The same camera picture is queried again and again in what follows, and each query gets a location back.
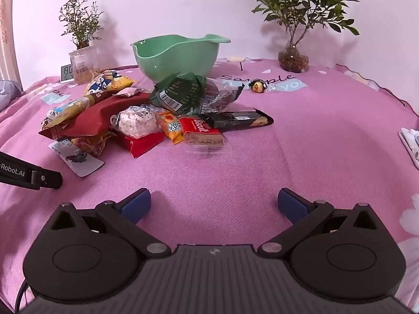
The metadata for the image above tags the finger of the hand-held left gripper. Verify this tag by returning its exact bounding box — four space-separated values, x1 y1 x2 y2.
31 169 63 190

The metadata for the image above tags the grey cloth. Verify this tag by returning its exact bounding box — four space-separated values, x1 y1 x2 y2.
0 80 23 112

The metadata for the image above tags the small pink packet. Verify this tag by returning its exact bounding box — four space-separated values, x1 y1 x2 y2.
113 87 140 98

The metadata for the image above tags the white flat packet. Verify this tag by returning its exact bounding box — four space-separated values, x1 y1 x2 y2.
48 138 105 177

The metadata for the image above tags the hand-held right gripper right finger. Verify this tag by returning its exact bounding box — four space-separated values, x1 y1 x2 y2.
258 188 384 258

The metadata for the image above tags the green plastic bowl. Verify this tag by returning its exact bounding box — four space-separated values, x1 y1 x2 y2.
130 33 231 84

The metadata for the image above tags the gold foil chocolate ball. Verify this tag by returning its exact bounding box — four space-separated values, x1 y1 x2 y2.
248 78 277 94

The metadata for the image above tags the leafy plant in glass vase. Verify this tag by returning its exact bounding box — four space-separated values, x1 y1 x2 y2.
251 0 361 73

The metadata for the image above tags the red biscuit packet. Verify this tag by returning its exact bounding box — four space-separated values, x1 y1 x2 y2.
179 116 225 148

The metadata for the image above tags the pink yellow fruit packet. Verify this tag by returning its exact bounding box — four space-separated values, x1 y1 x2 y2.
70 131 112 158

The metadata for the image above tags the pink printed blanket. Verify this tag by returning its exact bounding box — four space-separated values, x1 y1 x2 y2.
0 57 419 314

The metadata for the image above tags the white folding stand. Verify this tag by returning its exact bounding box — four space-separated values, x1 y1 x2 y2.
398 127 419 171

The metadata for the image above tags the white digital clock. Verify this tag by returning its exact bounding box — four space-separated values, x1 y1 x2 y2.
60 64 75 83

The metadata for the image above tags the red white cherry print bag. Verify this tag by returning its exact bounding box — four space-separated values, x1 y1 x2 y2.
38 92 154 138

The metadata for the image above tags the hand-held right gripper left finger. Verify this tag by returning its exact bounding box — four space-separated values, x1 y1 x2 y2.
48 188 171 258

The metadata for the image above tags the white puffed cake packet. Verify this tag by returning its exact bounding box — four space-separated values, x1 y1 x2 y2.
111 105 158 139

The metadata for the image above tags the yellow blue rice cracker bag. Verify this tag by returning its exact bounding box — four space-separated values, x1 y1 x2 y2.
84 70 138 100

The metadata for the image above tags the long red snack packet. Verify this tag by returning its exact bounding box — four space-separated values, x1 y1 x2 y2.
109 129 166 159

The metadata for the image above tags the green snack packet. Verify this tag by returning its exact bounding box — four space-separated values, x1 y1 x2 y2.
149 72 210 116

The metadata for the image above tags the plant in clear cup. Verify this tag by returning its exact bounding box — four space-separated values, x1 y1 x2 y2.
59 0 104 86

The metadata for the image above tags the cream gold bar packet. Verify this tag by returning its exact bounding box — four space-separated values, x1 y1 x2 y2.
41 97 90 131

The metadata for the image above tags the dark brown bar packet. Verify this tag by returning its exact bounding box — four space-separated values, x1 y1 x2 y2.
196 109 274 133

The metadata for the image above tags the pink curtain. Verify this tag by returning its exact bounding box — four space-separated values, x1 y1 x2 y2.
0 0 22 82

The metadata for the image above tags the orange candy packet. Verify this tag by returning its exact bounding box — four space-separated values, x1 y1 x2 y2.
155 111 185 146

